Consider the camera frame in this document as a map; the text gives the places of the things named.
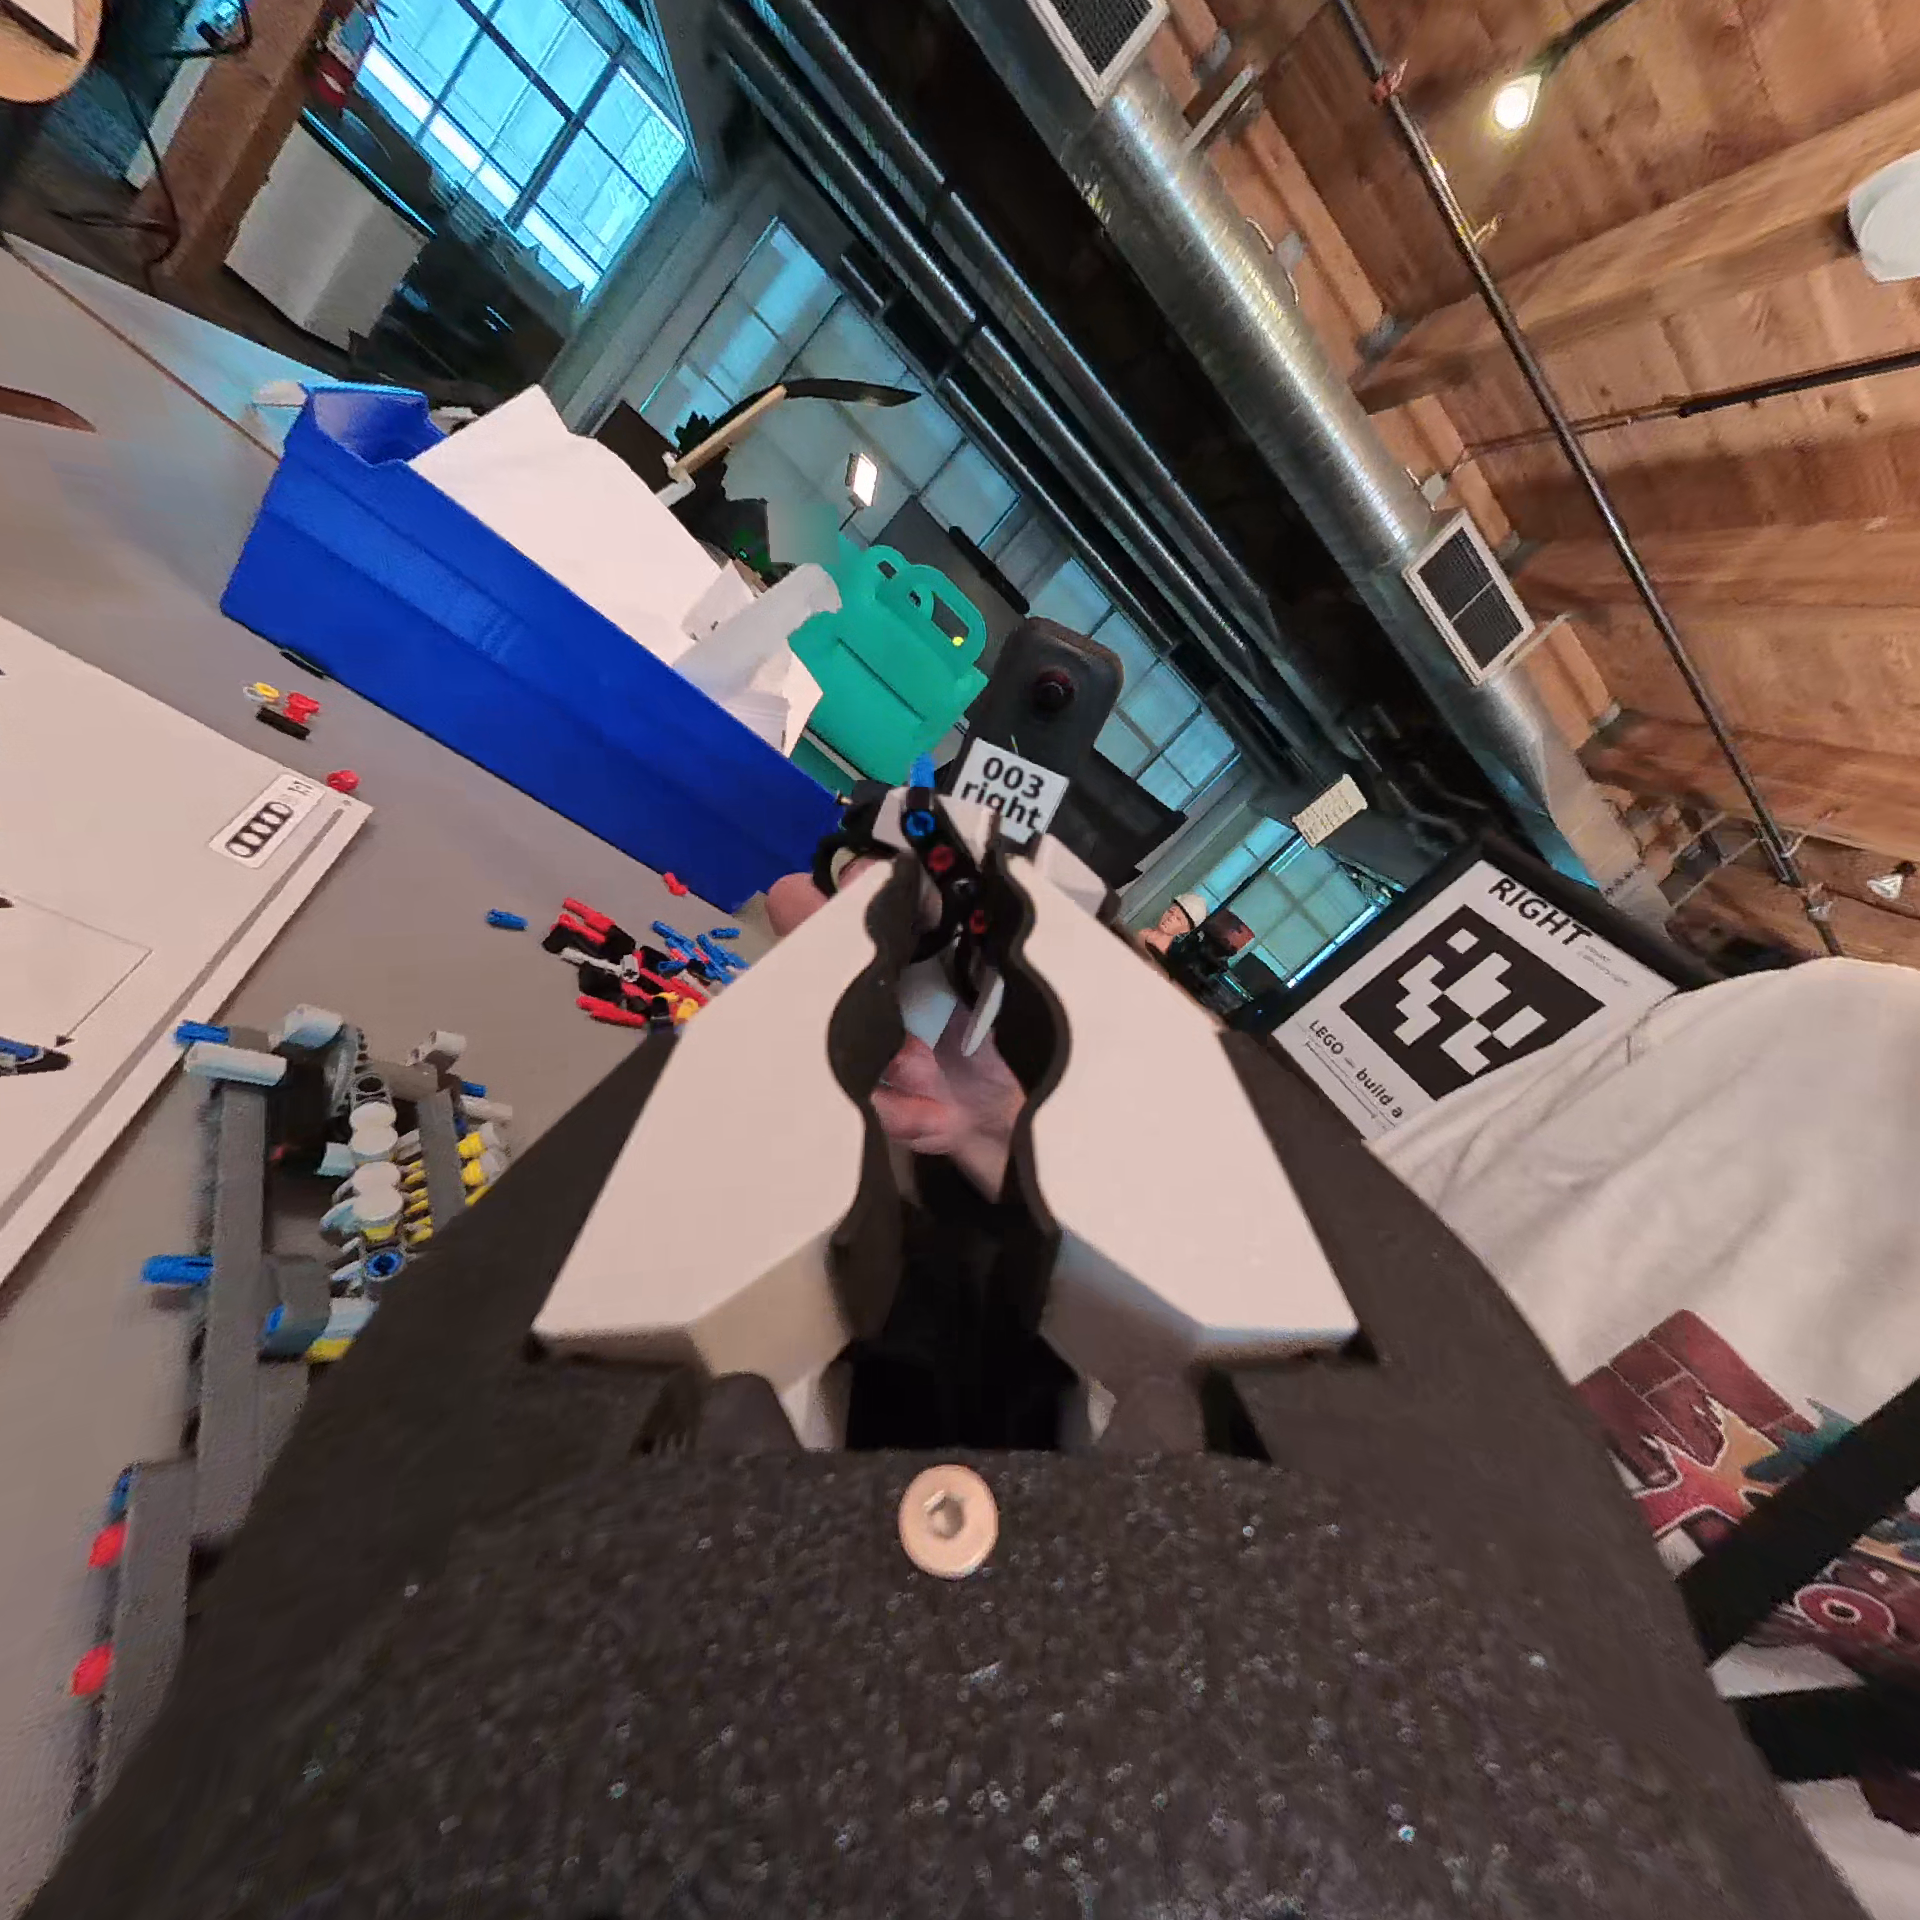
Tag grid pane window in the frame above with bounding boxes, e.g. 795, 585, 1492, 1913
352, 0, 693, 303

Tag silver ventilation duct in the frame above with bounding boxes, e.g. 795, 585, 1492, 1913
1050, 59, 1653, 903

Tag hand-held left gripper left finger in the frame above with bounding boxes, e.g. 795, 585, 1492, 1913
533, 856, 928, 1446

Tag curved black and wood stand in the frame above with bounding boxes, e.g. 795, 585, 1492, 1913
661, 377, 922, 505

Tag red fire extinguisher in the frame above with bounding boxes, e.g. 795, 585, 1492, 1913
307, 0, 378, 115

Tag grey lego chassis assembly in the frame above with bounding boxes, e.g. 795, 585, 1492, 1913
66, 1007, 520, 1706

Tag pile of lego pins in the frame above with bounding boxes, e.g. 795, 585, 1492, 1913
540, 896, 752, 1038

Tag white lamp shade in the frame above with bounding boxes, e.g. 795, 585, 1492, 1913
1848, 152, 1920, 288

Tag black badge reel lanyard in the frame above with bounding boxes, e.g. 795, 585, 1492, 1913
1672, 1441, 1920, 1783

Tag blue plastic bin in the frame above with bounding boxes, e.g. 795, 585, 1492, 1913
219, 382, 845, 915

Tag white cabinet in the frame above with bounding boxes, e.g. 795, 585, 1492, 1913
225, 129, 429, 347

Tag black and white marker sign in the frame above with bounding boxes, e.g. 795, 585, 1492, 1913
1272, 857, 1681, 1144

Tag white ceiling vent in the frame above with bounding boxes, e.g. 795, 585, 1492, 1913
1027, 0, 1168, 107
1401, 510, 1537, 686

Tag lego instruction booklet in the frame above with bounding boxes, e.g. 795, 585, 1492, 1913
0, 616, 375, 1286

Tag crumpled white paper bags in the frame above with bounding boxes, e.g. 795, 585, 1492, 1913
407, 387, 842, 753

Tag black lego beam blue pins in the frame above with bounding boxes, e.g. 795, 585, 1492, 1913
897, 758, 1003, 986

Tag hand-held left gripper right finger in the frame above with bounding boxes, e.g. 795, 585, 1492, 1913
987, 853, 1363, 1446

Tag black ceiling pipe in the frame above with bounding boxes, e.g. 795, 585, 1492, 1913
1335, 0, 1848, 962

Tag person's right hand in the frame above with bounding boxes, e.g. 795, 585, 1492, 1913
871, 1035, 1034, 1203

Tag teal felt bag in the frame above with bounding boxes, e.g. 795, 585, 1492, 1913
791, 544, 987, 782

